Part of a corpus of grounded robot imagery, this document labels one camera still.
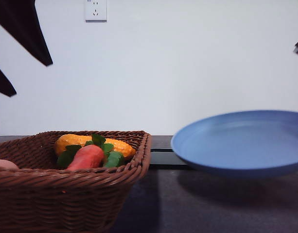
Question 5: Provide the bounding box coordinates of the orange toy carrot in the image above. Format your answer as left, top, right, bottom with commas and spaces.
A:
67, 145, 104, 170

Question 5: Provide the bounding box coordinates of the white wall power socket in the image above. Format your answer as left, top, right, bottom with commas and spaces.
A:
85, 0, 107, 23

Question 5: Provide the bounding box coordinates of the yellow toy corn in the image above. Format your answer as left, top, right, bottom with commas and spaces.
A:
55, 134, 135, 157

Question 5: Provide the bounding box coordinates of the brown woven wicker basket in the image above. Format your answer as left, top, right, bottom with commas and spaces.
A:
0, 131, 152, 233

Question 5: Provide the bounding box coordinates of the brown egg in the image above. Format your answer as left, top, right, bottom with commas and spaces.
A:
0, 159, 20, 170

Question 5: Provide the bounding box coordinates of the black flat tray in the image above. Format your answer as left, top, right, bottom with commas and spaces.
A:
149, 143, 188, 166

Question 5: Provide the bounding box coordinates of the blue round plate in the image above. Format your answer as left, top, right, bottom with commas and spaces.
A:
171, 110, 298, 177

